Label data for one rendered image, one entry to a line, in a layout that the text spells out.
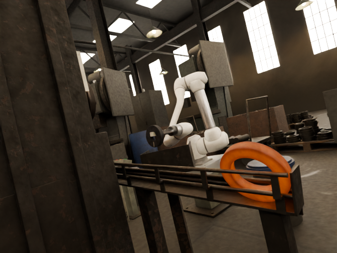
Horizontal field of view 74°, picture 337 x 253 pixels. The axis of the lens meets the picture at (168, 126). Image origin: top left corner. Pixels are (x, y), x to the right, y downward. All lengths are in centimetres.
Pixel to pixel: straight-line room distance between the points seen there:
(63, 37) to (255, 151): 86
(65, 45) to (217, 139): 146
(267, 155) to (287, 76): 1238
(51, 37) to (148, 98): 550
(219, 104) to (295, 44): 708
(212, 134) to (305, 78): 1091
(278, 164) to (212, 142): 150
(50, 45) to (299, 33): 1248
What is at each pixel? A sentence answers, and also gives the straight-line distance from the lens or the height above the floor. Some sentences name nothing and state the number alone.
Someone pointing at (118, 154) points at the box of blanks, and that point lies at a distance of 415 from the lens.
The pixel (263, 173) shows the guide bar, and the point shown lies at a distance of 61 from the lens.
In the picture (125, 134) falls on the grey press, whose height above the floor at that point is 91.
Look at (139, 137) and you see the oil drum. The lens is 486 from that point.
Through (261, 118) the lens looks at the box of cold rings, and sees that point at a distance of 486.
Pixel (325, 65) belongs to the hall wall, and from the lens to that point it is 1266.
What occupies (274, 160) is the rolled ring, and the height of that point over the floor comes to 69.
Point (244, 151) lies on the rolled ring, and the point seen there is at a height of 72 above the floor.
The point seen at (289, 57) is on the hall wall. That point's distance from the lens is 1297.
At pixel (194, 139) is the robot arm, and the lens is 209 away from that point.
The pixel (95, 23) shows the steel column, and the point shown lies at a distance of 659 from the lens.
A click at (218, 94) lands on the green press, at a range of 683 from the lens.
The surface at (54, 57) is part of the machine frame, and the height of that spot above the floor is 119.
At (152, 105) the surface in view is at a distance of 635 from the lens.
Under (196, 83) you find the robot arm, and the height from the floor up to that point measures 116.
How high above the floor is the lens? 82
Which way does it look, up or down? level
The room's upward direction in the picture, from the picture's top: 13 degrees counter-clockwise
